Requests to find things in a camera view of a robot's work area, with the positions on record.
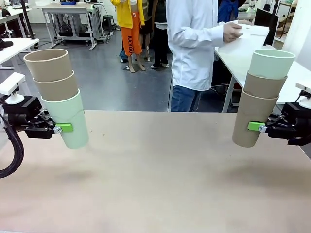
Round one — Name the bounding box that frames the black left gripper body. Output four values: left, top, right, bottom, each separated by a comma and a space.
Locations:
6, 95, 56, 139

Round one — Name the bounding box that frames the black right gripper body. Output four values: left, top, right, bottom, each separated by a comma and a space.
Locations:
266, 102, 311, 146

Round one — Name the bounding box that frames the light green cup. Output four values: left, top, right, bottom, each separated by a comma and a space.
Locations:
247, 49, 296, 79
40, 88, 90, 150

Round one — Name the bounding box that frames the brown cup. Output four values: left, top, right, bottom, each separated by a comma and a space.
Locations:
242, 70, 288, 99
32, 70, 81, 101
23, 48, 74, 82
231, 88, 280, 148

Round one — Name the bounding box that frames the person's right hand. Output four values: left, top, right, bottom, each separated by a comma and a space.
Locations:
222, 21, 244, 44

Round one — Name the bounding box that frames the white side table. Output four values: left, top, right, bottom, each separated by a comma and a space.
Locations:
214, 43, 311, 113

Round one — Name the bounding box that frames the white desk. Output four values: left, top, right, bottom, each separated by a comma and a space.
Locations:
0, 37, 40, 73

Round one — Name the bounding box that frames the black object on desk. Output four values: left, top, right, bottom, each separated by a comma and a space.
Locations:
0, 39, 14, 50

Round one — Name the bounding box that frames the black stand pole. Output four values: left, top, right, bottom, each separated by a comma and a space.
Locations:
20, 0, 35, 40

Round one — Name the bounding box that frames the black monitor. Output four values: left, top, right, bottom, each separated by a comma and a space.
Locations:
253, 7, 280, 47

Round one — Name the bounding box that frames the person in white shirt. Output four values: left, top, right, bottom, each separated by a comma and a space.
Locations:
166, 0, 243, 113

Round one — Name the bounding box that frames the grey workbench with wheels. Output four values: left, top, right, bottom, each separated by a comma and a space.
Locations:
40, 2, 104, 51

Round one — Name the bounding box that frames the black stool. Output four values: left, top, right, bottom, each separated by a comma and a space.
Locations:
102, 14, 114, 28

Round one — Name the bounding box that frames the blue jacket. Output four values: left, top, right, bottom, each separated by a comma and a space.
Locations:
218, 0, 239, 24

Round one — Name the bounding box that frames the person in yellow hoodie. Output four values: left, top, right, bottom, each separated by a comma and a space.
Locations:
109, 0, 146, 74

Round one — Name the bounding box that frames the person in dark clothes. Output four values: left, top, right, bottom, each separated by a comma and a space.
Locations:
145, 0, 171, 69

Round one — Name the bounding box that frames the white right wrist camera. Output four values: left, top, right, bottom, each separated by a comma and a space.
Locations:
295, 81, 311, 109

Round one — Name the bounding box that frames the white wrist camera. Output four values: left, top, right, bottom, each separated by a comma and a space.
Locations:
0, 72, 26, 105
295, 81, 311, 109

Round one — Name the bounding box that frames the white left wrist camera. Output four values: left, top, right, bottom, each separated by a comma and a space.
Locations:
0, 72, 26, 105

